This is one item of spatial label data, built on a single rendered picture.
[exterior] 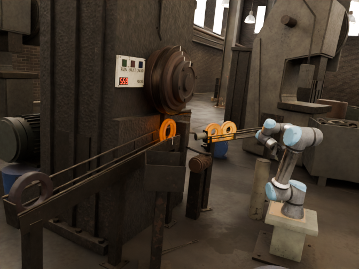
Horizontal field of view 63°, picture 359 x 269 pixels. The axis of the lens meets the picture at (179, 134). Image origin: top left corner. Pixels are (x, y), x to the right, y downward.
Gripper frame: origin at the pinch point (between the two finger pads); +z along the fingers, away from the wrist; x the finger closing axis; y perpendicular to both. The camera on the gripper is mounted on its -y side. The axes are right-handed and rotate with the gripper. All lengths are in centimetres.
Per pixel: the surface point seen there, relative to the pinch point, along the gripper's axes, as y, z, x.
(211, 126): -10, -71, 15
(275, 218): -25.0, 16.6, 24.7
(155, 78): -70, -76, -37
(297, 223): -17.4, 27.8, 21.5
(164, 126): -63, -67, -3
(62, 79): -116, -112, -24
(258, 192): 9, -16, 52
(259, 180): 10.4, -21.8, 42.6
